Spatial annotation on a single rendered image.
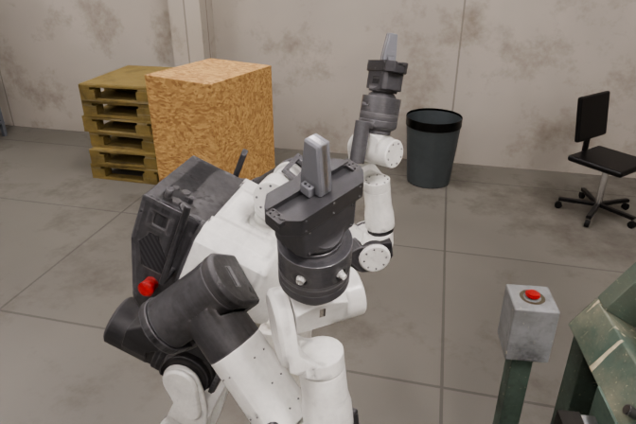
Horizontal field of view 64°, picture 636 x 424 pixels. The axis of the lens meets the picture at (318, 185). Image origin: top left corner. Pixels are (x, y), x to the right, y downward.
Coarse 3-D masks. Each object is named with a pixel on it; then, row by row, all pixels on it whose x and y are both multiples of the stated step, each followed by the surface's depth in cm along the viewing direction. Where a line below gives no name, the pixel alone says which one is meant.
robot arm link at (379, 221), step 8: (368, 200) 122; (376, 200) 121; (384, 200) 121; (368, 208) 123; (376, 208) 122; (384, 208) 122; (392, 208) 124; (368, 216) 124; (376, 216) 123; (384, 216) 123; (392, 216) 124; (368, 224) 125; (376, 224) 123; (384, 224) 123; (392, 224) 125; (368, 232) 127; (376, 232) 124; (384, 232) 124; (392, 232) 126; (368, 240) 124; (376, 240) 124; (384, 240) 124; (392, 240) 127; (392, 248) 124
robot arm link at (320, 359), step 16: (272, 288) 66; (272, 304) 63; (288, 304) 63; (272, 320) 66; (288, 320) 63; (272, 336) 70; (288, 336) 63; (320, 336) 73; (288, 352) 64; (304, 352) 70; (320, 352) 70; (336, 352) 69; (288, 368) 66; (304, 368) 66; (320, 368) 67; (336, 368) 68
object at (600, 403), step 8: (600, 392) 128; (600, 400) 128; (592, 408) 132; (600, 408) 127; (608, 408) 123; (560, 416) 127; (568, 416) 127; (576, 416) 127; (584, 416) 130; (592, 416) 130; (600, 416) 127; (608, 416) 123
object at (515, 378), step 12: (504, 372) 156; (516, 372) 151; (528, 372) 151; (504, 384) 156; (516, 384) 153; (504, 396) 156; (516, 396) 155; (504, 408) 157; (516, 408) 157; (504, 420) 160; (516, 420) 159
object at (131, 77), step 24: (120, 72) 450; (144, 72) 450; (96, 96) 416; (120, 96) 431; (144, 96) 405; (96, 120) 430; (120, 120) 420; (144, 120) 415; (96, 144) 439; (120, 144) 440; (144, 144) 426; (96, 168) 445; (144, 168) 433
